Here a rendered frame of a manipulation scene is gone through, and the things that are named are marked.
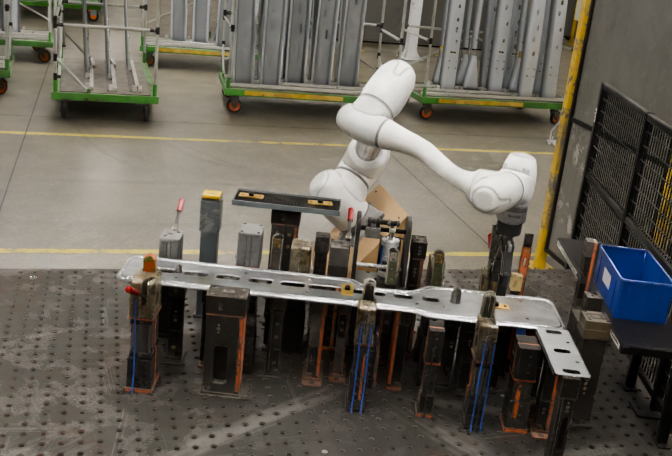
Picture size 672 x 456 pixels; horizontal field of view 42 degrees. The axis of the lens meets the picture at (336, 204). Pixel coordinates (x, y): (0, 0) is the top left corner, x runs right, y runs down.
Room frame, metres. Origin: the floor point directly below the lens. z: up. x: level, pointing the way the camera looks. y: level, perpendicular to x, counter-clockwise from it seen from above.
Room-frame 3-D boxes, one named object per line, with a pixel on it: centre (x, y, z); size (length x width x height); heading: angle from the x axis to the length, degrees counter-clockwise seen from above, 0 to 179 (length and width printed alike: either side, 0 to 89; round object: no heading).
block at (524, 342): (2.34, -0.60, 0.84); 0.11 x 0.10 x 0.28; 0
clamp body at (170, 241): (2.70, 0.53, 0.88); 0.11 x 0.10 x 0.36; 0
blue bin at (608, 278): (2.62, -0.96, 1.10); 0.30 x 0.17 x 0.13; 178
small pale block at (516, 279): (2.66, -0.61, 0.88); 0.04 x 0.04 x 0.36; 0
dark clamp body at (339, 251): (2.73, -0.03, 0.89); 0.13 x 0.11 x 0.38; 0
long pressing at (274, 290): (2.52, -0.04, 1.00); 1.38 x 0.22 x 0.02; 90
